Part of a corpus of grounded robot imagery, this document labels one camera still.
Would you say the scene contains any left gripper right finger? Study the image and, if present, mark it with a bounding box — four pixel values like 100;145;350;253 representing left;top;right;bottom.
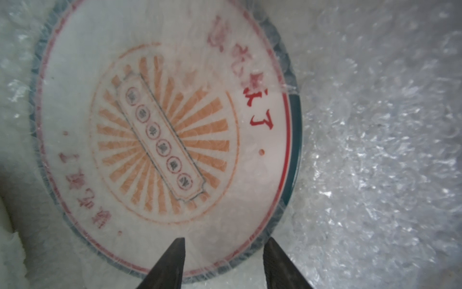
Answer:
263;237;313;289

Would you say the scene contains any bubble wrap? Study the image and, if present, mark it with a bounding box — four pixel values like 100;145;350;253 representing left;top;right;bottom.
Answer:
1;1;462;289

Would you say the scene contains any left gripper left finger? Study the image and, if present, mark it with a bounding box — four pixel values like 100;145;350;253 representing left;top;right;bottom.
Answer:
137;237;185;289

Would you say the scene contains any orange sunburst dinner plate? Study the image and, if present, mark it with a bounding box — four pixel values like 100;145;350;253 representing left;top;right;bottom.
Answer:
30;1;302;284

